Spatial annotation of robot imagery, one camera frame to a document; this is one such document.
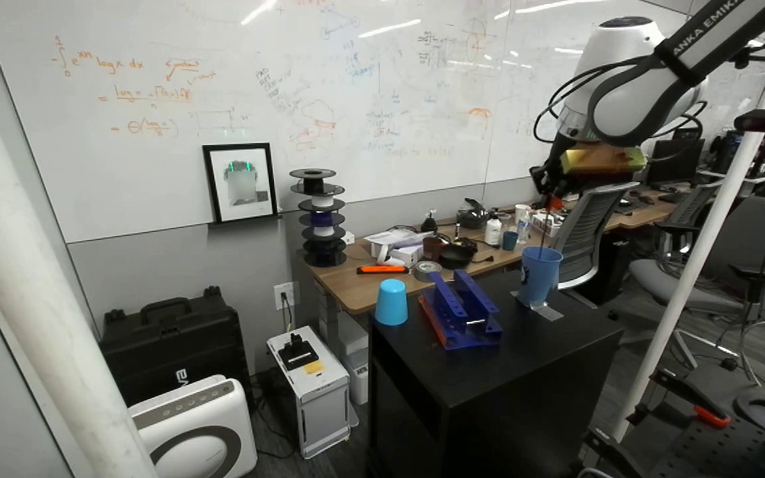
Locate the roll of grey tape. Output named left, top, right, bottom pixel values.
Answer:
left=412, top=260, right=445, bottom=283

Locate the blue and orange rack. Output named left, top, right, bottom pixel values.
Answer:
left=418, top=269, right=505, bottom=351

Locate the black framed picture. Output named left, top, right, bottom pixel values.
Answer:
left=202, top=142, right=282, bottom=225

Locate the white pole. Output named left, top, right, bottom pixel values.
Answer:
left=612, top=7, right=765, bottom=442
left=0, top=45, right=159, bottom=478

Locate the wooden desk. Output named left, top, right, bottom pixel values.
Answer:
left=306, top=191, right=689, bottom=317

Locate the grey mesh office chair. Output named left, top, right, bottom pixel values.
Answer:
left=551, top=181, right=642, bottom=293

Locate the white air purifier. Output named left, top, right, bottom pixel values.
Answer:
left=128, top=374, right=259, bottom=478

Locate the black pan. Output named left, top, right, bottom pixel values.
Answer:
left=437, top=238, right=480, bottom=270

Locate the black clamp with orange handle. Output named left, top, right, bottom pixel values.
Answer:
left=648, top=368, right=732, bottom=430

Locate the whiteboard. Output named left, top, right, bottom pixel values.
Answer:
left=0, top=0, right=765, bottom=244

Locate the black device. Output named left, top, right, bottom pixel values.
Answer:
left=277, top=333, right=321, bottom=372

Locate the heap of white boxes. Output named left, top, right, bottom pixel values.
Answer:
left=364, top=228, right=434, bottom=268

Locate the light blue plastic cup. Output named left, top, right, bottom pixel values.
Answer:
left=375, top=279, right=409, bottom=327

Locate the wall socket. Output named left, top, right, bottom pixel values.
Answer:
left=273, top=281, right=298, bottom=311

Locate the clear bottle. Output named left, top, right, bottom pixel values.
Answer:
left=514, top=204, right=533, bottom=244

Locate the dark blue plastic cup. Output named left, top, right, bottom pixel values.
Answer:
left=517, top=246, right=564, bottom=309

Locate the row of office chairs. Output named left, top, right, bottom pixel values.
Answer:
left=627, top=178, right=765, bottom=389

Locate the black hard case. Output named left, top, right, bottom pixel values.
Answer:
left=98, top=285, right=254, bottom=407

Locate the white computer tower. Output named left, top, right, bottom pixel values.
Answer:
left=266, top=325, right=353, bottom=459

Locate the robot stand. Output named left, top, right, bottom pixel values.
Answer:
left=578, top=368, right=765, bottom=478

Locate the stack of filament spools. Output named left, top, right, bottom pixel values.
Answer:
left=289, top=167, right=349, bottom=268

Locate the black kettle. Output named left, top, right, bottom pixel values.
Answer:
left=456, top=197, right=490, bottom=230

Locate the grey tape strip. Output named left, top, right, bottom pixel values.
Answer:
left=511, top=291, right=566, bottom=323

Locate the monitor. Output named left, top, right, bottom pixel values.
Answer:
left=644, top=136, right=707, bottom=187

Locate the stack of white boxes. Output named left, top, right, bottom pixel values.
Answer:
left=318, top=311, right=371, bottom=406

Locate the black cabinet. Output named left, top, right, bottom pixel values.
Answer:
left=367, top=269, right=626, bottom=478

